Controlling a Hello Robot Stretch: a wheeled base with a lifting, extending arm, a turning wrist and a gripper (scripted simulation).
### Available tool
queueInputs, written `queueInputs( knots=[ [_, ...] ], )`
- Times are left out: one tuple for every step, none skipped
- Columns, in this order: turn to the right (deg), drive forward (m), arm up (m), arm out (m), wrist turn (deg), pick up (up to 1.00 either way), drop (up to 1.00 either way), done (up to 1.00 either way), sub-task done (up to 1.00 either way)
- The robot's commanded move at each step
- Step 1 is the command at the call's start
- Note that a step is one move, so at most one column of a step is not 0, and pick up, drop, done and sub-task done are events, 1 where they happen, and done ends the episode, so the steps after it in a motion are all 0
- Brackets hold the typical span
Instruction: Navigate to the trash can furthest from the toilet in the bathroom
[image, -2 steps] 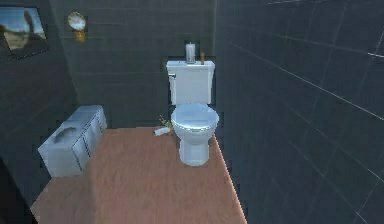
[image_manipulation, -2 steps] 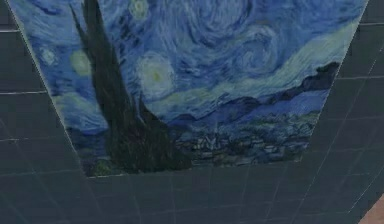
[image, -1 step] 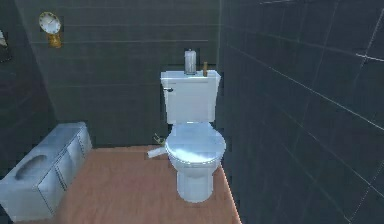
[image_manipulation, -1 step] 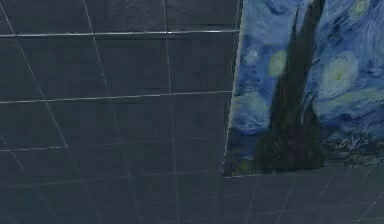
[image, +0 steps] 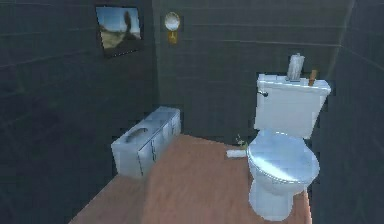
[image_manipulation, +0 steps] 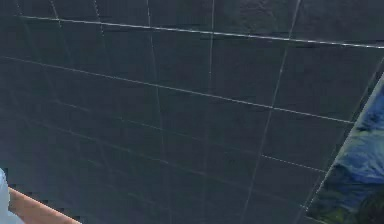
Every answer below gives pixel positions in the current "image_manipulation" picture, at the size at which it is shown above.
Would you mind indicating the blue framed wall painting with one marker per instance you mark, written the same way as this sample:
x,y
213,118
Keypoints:
x,y
361,170

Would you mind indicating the white rounded fixture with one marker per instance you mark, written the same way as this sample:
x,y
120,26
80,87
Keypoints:
x,y
3,200

